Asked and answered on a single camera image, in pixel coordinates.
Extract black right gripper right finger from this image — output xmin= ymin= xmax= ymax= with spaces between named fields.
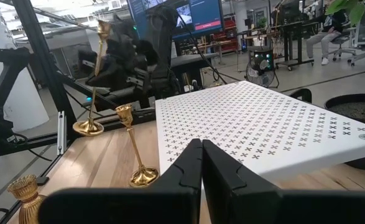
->
xmin=201 ymin=139 xmax=365 ymax=224

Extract red tool cabinet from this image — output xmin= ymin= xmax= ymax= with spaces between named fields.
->
xmin=213 ymin=19 xmax=239 ymax=53

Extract white perforated metal shelf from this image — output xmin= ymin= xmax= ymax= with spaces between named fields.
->
xmin=155 ymin=80 xmax=365 ymax=190

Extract white round pillar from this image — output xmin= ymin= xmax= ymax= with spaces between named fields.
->
xmin=0 ymin=0 xmax=50 ymax=132

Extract black floor fan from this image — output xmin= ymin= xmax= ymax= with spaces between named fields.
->
xmin=245 ymin=57 xmax=280 ymax=89

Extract black aluminium table frame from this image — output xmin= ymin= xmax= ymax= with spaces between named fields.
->
xmin=0 ymin=0 xmax=158 ymax=224

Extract black arched frame handle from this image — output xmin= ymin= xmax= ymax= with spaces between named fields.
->
xmin=289 ymin=88 xmax=313 ymax=104

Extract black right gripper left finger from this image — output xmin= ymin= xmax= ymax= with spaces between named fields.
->
xmin=38 ymin=138 xmax=203 ymax=224

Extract tall brass candlestick holder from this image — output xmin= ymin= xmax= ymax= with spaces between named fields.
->
xmin=72 ymin=20 xmax=112 ymax=137

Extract blue-screen monitor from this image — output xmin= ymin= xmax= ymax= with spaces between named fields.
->
xmin=126 ymin=0 xmax=225 ymax=40

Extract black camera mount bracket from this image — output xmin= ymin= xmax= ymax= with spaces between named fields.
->
xmin=0 ymin=46 xmax=34 ymax=156

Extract black standing desk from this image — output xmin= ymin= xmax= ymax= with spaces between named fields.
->
xmin=274 ymin=20 xmax=321 ymax=72

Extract amber ribbed glass candle holder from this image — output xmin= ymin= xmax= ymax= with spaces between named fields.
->
xmin=7 ymin=174 xmax=48 ymax=224

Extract person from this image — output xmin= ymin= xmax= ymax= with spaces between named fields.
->
xmin=305 ymin=0 xmax=351 ymax=66

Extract silver aluminium bracket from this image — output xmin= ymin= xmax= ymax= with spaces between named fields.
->
xmin=57 ymin=111 xmax=67 ymax=156

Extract short brass candlestick holder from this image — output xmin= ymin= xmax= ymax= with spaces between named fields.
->
xmin=115 ymin=104 xmax=160 ymax=188

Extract white office chair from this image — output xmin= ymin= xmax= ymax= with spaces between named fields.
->
xmin=328 ymin=6 xmax=365 ymax=67

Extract black computer tower green lights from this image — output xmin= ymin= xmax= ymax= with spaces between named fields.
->
xmin=248 ymin=46 xmax=275 ymax=71

